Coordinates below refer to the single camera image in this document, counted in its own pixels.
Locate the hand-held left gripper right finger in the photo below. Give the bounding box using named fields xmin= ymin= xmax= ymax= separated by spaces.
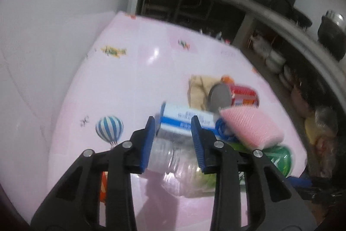
xmin=191 ymin=116 xmax=317 ymax=231

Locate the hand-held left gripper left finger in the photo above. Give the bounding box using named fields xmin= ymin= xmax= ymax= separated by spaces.
xmin=30 ymin=116 xmax=157 ymax=231

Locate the clear plastic bottle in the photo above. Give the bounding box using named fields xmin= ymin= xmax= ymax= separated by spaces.
xmin=147 ymin=125 xmax=217 ymax=199

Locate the blue white toothpaste box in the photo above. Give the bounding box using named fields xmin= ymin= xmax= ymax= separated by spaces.
xmin=156 ymin=102 xmax=221 ymax=137

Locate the red drink can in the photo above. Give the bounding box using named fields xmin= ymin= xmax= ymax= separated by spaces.
xmin=208 ymin=83 xmax=260 ymax=114

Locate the blue plastic basket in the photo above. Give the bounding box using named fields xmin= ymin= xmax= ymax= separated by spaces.
xmin=287 ymin=175 xmax=315 ymax=189

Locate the blue plastic packaging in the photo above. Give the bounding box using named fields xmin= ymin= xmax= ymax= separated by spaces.
xmin=215 ymin=117 xmax=244 ymax=143

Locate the beige crumpled cloth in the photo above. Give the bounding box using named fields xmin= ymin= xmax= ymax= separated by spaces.
xmin=188 ymin=74 xmax=225 ymax=110

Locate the pink sponge cloth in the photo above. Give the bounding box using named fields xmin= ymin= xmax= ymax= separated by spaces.
xmin=218 ymin=107 xmax=285 ymax=149

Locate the small orange fruit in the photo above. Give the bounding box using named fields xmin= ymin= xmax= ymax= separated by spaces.
xmin=220 ymin=74 xmax=235 ymax=85

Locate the pink printed tablecloth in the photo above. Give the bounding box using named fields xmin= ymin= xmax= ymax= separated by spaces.
xmin=47 ymin=11 xmax=307 ymax=231

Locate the green drink can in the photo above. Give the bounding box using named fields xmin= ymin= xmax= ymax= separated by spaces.
xmin=228 ymin=142 xmax=295 ymax=180

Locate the pink basin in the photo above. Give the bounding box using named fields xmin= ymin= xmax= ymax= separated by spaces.
xmin=290 ymin=82 xmax=317 ymax=118

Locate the stack of plates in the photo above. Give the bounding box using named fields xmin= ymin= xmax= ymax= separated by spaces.
xmin=278 ymin=65 xmax=295 ymax=88

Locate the stack of bowls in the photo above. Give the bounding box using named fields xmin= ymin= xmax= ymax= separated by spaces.
xmin=265 ymin=48 xmax=287 ymax=74

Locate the yellow plastic bag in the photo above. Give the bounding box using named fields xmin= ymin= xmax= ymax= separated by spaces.
xmin=304 ymin=107 xmax=340 ymax=145

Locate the white plastic bag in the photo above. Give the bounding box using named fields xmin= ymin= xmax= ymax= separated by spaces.
xmin=249 ymin=33 xmax=272 ymax=55

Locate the black wok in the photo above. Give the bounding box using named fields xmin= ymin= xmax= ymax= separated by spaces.
xmin=287 ymin=8 xmax=312 ymax=28

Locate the black cooking pot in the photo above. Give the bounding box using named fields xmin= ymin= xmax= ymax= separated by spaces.
xmin=317 ymin=15 xmax=346 ymax=61

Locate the steel basin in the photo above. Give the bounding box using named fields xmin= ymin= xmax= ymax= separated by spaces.
xmin=325 ymin=10 xmax=346 ymax=27

